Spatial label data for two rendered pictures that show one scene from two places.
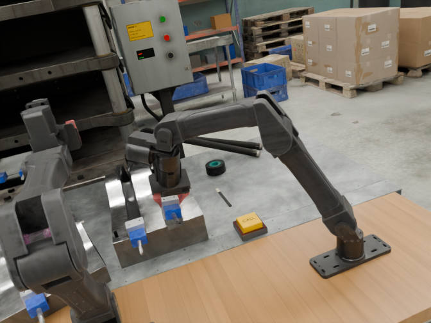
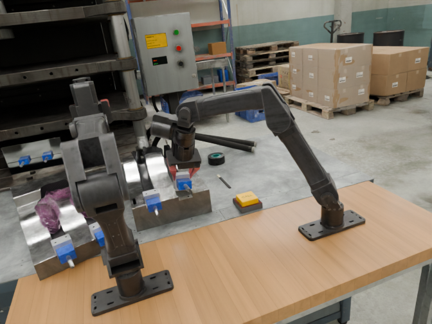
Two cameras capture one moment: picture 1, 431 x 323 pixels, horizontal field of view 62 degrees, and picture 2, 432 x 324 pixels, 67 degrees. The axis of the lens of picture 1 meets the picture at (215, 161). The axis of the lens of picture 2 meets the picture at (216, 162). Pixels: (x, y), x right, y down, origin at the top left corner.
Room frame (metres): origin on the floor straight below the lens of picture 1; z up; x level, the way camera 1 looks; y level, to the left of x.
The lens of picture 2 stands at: (-0.11, 0.08, 1.40)
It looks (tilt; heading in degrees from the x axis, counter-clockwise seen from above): 23 degrees down; 357
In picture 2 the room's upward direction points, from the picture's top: 7 degrees counter-clockwise
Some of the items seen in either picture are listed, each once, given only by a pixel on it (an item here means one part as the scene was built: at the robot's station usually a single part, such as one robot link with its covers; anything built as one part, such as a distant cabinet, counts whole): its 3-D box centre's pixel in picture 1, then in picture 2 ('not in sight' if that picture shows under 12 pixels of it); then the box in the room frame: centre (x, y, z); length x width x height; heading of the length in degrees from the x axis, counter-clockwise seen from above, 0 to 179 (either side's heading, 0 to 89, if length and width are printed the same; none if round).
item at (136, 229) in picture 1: (138, 239); (154, 206); (0.80, 0.24, 0.89); 0.13 x 0.05 x 0.05; 14
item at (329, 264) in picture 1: (349, 244); (332, 215); (0.69, -0.29, 0.84); 0.20 x 0.07 x 0.08; 105
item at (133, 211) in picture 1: (143, 185); (156, 166); (1.06, 0.25, 0.92); 0.35 x 0.16 x 0.09; 13
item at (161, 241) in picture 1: (149, 195); (160, 175); (1.08, 0.24, 0.87); 0.50 x 0.26 x 0.14; 13
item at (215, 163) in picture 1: (215, 167); (216, 159); (1.30, 0.00, 0.82); 0.08 x 0.08 x 0.04
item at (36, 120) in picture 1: (41, 140); (85, 108); (0.71, 0.34, 1.24); 0.12 x 0.09 x 0.12; 15
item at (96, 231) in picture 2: not in sight; (105, 238); (0.71, 0.39, 0.86); 0.13 x 0.05 x 0.05; 30
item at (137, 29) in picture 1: (176, 147); (179, 144); (1.81, 0.19, 0.74); 0.31 x 0.22 x 1.47; 103
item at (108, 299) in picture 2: not in sight; (130, 281); (0.54, 0.29, 0.84); 0.20 x 0.07 x 0.08; 105
